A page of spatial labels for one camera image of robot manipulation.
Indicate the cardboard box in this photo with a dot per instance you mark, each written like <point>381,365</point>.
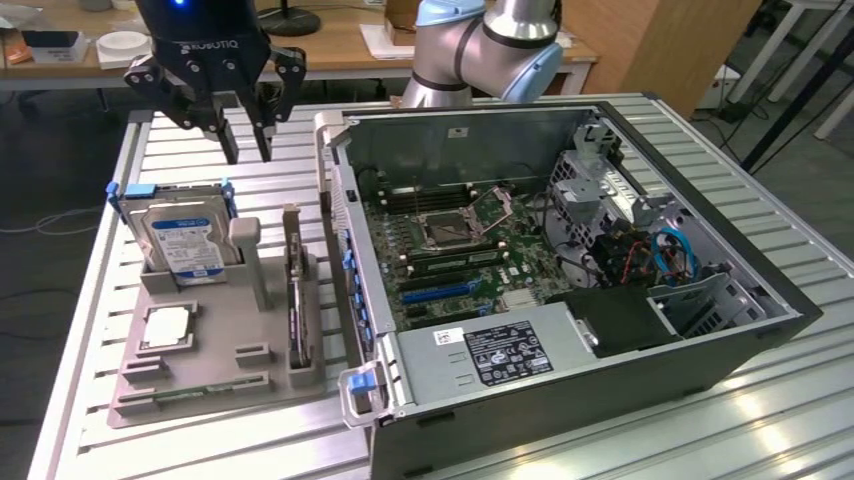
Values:
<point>401,15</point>

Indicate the blue case latch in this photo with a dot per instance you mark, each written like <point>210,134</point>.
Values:
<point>362,384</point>

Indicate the black graphics card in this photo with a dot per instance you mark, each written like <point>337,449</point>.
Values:
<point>297,310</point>

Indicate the grey cup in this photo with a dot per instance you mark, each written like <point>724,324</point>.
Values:
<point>97,5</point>

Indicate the grey power supply unit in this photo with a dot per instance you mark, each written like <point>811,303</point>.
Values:
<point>508,350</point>

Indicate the green RAM stick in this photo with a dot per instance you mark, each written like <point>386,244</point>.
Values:
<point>194,391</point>

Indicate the dark metal post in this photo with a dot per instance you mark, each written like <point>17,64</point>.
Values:
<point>801,107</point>

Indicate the black air shroud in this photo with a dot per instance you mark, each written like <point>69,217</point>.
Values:
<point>614,320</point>

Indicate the silver socket cover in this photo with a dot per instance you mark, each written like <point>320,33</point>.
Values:
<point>509,200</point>

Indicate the wooden desk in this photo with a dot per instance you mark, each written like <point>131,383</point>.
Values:
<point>81,71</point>
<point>334,50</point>

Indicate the black open PC case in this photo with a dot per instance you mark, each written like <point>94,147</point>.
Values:
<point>601,400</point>

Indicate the white box with black lid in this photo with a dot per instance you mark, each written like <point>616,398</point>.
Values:
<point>54,50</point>

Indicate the white paper stack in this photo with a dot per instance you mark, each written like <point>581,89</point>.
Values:
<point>384,45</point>

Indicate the white table frame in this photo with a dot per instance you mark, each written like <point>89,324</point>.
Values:
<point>835,116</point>

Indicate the silver chipset heatsink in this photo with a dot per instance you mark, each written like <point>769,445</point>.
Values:
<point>521,299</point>

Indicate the wooden cabinet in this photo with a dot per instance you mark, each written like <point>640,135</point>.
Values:
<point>668,50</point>

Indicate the black RAM stick with label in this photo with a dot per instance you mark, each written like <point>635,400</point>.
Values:
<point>461,261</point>

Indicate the CPU socket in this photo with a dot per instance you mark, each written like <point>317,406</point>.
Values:
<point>448,230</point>

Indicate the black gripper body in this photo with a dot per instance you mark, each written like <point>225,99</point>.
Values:
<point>208,45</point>

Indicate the silver CPU chip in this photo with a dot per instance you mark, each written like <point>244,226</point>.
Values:
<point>167,327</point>

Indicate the hard disk with blue bracket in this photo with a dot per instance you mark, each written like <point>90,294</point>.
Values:
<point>187,240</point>

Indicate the thin metal locking lever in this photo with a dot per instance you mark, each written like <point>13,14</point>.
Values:
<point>418,200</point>

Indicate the grey parts rack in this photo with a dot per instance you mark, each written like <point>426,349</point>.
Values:
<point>221,340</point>

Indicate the green motherboard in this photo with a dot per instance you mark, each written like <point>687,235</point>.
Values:
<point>528,270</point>

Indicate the orange object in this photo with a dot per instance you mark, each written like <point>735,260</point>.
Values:
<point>17,55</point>

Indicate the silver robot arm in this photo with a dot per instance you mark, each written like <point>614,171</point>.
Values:
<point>468,45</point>

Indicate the black expansion slot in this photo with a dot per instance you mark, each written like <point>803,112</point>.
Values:
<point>430,283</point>

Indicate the metal disk bay cage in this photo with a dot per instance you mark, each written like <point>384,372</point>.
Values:
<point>594,210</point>

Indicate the blue expansion slot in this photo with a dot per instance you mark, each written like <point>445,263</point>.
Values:
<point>434,294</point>

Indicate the white round holder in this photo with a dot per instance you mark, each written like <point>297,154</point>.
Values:
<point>121,47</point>

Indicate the black lamp base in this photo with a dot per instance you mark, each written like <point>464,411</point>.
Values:
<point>294,22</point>

